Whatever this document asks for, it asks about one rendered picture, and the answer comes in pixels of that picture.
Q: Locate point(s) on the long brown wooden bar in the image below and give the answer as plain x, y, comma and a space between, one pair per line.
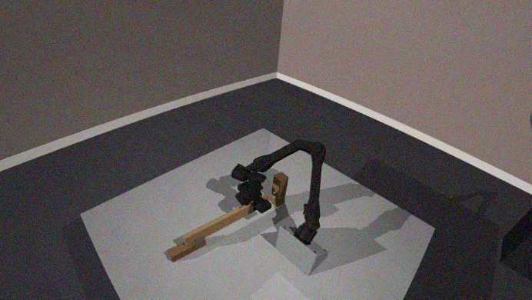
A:
218, 224

